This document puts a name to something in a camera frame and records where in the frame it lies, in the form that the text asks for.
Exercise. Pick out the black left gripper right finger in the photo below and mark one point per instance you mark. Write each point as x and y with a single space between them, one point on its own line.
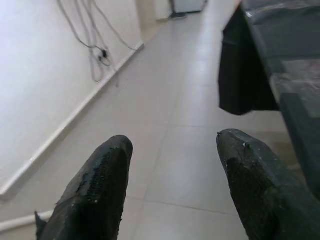
262 190

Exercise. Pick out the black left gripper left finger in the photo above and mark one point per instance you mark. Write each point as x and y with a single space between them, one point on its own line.
100 190

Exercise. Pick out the black tablecloth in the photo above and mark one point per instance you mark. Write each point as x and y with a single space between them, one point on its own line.
240 75

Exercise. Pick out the black power adapter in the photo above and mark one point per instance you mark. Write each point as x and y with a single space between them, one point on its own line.
103 53

